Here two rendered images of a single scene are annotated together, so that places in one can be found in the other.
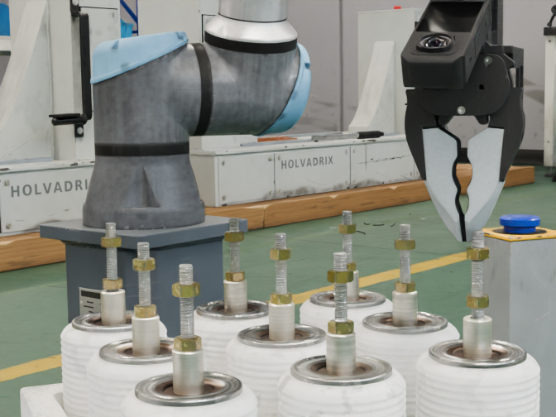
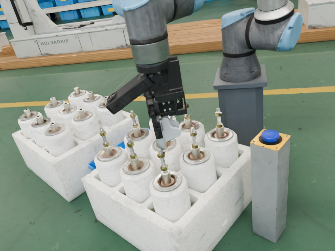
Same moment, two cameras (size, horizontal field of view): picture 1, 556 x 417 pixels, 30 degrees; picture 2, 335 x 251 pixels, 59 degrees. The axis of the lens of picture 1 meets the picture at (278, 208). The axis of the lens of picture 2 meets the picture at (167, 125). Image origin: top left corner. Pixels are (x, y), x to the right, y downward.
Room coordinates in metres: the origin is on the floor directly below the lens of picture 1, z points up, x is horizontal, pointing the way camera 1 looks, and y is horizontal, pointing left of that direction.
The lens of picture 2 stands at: (0.60, -0.70, 0.73)
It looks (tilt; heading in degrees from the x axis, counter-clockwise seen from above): 29 degrees down; 68
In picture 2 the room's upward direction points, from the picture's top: 10 degrees counter-clockwise
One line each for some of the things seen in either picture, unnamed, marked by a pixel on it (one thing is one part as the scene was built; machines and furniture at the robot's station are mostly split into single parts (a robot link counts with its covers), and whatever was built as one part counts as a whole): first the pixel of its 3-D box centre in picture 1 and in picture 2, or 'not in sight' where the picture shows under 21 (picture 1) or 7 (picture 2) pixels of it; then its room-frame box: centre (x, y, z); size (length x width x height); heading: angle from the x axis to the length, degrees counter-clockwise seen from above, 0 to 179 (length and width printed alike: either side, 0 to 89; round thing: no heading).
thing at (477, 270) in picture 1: (477, 278); (162, 162); (0.79, -0.15, 0.31); 0.01 x 0.01 x 0.08
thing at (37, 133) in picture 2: not in sight; (49, 142); (0.55, 0.46, 0.16); 0.10 x 0.10 x 0.18
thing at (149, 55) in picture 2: not in sight; (150, 50); (0.82, -0.15, 0.57); 0.08 x 0.08 x 0.05
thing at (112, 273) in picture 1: (112, 264); not in sight; (0.93, 0.15, 0.31); 0.01 x 0.01 x 0.08
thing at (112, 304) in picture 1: (112, 308); not in sight; (0.93, 0.15, 0.26); 0.02 x 0.02 x 0.03
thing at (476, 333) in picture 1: (477, 338); (166, 177); (0.79, -0.15, 0.26); 0.02 x 0.02 x 0.03
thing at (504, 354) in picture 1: (476, 354); (167, 181); (0.79, -0.15, 0.25); 0.08 x 0.08 x 0.01
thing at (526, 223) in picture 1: (520, 226); (270, 137); (1.04, -0.24, 0.32); 0.04 x 0.04 x 0.02
